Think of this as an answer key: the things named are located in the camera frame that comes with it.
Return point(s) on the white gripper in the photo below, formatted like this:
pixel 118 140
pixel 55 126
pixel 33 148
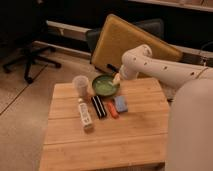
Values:
pixel 116 79

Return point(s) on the green ceramic bowl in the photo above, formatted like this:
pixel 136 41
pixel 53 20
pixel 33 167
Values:
pixel 103 86

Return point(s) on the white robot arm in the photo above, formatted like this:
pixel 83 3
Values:
pixel 174 74

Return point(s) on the blue sponge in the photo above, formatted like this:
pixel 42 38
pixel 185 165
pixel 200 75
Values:
pixel 120 104

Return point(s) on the orange marker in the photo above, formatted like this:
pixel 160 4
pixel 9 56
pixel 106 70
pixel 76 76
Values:
pixel 112 110

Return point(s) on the black striped rectangular block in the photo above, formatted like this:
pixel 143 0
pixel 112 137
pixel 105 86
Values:
pixel 99 107

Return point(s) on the clear plastic cup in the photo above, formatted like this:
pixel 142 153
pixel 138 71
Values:
pixel 80 83

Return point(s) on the white plastic bottle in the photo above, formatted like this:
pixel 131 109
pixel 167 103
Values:
pixel 85 116

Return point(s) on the wooden table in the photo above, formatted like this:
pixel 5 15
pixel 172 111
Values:
pixel 137 137

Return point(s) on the dark chair behind cushion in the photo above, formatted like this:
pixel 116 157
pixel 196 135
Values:
pixel 152 26

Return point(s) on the black office chair base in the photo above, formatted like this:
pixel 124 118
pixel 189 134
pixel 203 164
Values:
pixel 30 57

